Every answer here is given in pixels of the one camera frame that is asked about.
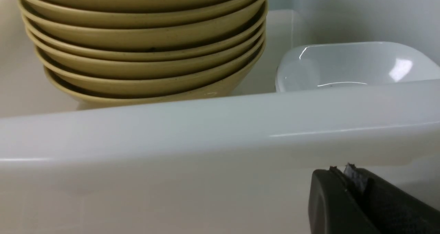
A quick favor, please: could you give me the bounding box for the white translucent plastic tub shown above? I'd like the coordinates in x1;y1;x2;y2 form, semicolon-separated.
1;0;439;234

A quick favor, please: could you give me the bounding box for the stack of yellow bowls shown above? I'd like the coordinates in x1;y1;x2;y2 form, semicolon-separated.
18;0;268;106

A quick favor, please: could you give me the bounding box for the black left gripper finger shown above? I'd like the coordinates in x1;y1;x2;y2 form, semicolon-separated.
308;164;440;234

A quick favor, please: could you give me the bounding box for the white square dish in tub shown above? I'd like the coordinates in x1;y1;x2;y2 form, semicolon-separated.
275;42;440;93

